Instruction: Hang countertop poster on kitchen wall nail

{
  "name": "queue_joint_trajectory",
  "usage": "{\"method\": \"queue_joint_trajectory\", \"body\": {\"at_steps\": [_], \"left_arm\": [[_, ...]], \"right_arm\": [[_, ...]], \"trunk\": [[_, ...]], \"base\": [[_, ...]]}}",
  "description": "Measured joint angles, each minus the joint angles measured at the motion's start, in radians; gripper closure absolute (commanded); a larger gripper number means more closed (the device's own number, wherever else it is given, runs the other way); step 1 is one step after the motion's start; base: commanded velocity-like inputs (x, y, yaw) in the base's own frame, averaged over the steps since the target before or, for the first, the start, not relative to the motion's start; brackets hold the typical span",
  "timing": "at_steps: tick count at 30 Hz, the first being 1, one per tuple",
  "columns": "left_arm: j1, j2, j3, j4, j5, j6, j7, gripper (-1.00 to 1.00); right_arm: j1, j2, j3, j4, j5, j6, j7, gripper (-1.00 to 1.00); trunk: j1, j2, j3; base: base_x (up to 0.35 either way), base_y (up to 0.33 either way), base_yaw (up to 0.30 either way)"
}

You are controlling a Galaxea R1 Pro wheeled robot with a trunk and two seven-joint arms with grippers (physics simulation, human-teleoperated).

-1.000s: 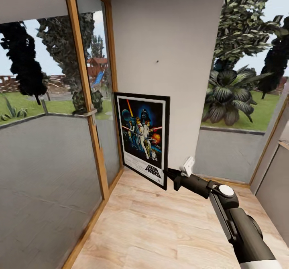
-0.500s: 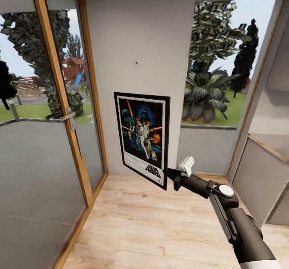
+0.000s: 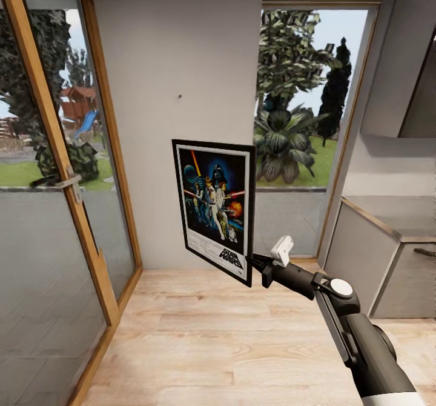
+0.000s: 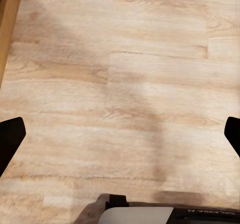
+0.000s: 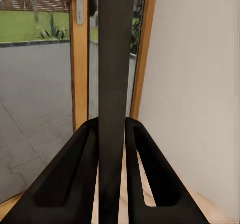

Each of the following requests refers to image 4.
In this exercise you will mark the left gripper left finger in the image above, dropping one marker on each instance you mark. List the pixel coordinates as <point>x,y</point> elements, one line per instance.
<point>12,133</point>

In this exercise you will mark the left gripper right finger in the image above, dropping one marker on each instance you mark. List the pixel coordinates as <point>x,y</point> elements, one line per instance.
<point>232,133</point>

